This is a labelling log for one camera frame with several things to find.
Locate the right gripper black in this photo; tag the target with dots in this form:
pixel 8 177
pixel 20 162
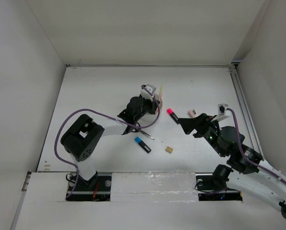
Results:
pixel 188 124

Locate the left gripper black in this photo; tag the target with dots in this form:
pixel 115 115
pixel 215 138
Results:
pixel 152 105

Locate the yellow highlighter pen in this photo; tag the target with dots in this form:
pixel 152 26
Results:
pixel 160 91

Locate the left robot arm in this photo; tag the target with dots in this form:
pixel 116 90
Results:
pixel 82 137

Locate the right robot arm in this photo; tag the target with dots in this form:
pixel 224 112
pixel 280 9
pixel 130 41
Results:
pixel 245 169

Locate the pink cap black marker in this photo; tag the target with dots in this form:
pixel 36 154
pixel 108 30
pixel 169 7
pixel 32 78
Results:
pixel 173 115

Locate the tan eraser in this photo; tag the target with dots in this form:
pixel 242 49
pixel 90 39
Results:
pixel 169 150

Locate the blue cap black marker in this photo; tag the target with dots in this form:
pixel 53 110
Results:
pixel 142 145

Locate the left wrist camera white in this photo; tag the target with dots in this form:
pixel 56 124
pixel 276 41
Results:
pixel 147 91

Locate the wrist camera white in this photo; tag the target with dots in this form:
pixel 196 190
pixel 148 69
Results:
pixel 147 91
pixel 223 111

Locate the black handled scissors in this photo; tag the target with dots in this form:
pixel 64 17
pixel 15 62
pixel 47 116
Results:
pixel 143 133

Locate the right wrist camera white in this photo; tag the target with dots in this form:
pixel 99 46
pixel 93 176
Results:
pixel 223 111

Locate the aluminium rail right edge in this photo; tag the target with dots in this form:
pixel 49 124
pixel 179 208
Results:
pixel 243 105

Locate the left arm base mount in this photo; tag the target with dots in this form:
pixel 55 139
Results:
pixel 100 190

